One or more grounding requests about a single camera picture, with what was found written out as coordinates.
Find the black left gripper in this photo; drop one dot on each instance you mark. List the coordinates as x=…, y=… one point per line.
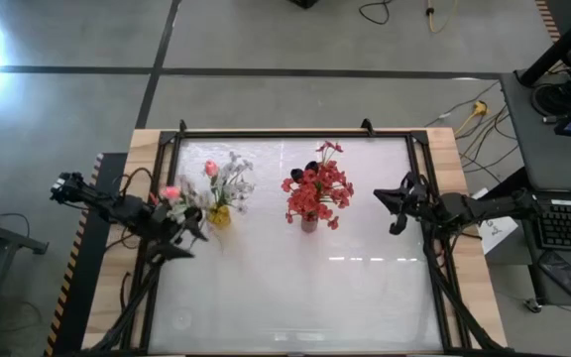
x=161, y=223

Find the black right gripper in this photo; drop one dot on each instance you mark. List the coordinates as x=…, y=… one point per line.
x=419, y=198

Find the white artificial flower spray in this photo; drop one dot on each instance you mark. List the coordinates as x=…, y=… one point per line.
x=236, y=186
x=197, y=198

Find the pink artificial tulip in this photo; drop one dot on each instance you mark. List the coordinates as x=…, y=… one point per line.
x=170, y=192
x=211, y=168

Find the red artificial flower spray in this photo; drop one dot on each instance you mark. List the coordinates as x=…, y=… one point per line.
x=331, y=147
x=305, y=198

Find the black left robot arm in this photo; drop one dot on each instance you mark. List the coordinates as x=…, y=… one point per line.
x=102, y=205

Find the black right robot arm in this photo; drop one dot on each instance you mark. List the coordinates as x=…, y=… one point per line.
x=493, y=205

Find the yellow textured glass vase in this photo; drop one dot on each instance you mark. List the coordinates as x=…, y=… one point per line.
x=219, y=217

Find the red ribbed glass vase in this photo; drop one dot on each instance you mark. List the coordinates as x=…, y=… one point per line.
x=309, y=225

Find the white paper sheet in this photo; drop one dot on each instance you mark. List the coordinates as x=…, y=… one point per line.
x=501, y=229

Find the black base hazard stripe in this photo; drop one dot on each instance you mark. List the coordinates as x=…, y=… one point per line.
x=75, y=297

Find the dark grey desk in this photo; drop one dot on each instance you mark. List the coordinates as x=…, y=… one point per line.
x=524, y=258

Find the light grey desk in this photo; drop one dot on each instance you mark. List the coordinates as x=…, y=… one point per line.
x=538, y=149

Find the small black desk gadget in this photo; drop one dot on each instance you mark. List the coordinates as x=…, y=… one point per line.
x=533, y=304

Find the black keyboard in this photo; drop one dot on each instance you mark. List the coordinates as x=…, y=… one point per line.
x=570, y=225

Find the dark grey metal stand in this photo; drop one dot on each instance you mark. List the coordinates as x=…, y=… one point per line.
x=8, y=235

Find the black smartphone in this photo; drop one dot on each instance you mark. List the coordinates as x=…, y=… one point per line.
x=565, y=275

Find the black floor object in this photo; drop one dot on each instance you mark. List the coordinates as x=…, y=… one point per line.
x=304, y=3

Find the black tall pole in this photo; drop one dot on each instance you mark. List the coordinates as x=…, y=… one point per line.
x=558, y=47

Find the black frame bracket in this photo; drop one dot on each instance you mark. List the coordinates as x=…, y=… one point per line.
x=182, y=125
x=366, y=125

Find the black aluminium table frame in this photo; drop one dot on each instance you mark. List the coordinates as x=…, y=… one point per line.
x=290, y=134

